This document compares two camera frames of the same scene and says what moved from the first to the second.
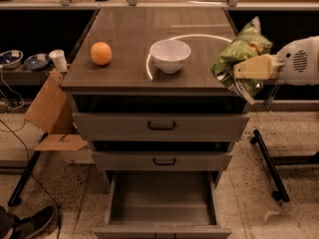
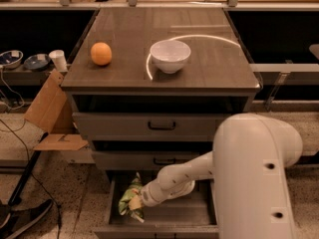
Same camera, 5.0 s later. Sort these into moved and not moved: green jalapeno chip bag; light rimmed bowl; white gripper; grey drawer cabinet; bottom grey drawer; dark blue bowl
Moved: green jalapeno chip bag; white gripper
Not moved: bottom grey drawer; dark blue bowl; light rimmed bowl; grey drawer cabinet
